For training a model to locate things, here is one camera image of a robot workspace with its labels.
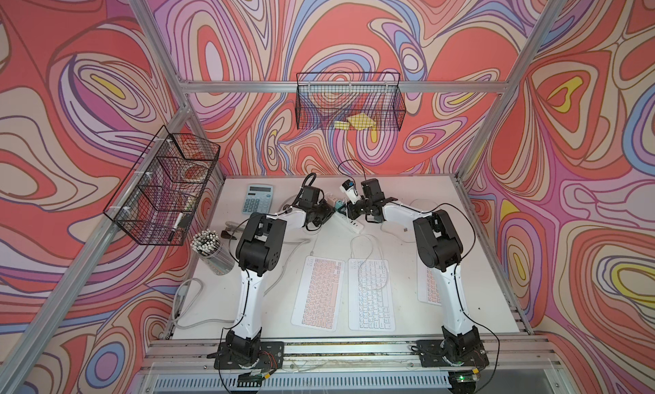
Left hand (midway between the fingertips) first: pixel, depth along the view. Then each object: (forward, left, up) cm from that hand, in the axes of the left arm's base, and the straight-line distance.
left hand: (338, 213), depth 105 cm
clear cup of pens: (-25, +41, +15) cm, 50 cm away
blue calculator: (+7, +34, +1) cm, 35 cm away
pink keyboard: (-33, +7, -3) cm, 34 cm away
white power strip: (-6, -7, 0) cm, 9 cm away
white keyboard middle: (-35, -10, -3) cm, 36 cm away
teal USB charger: (+1, 0, +5) cm, 5 cm away
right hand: (0, -2, 0) cm, 2 cm away
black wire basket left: (-12, +58, +22) cm, 63 cm away
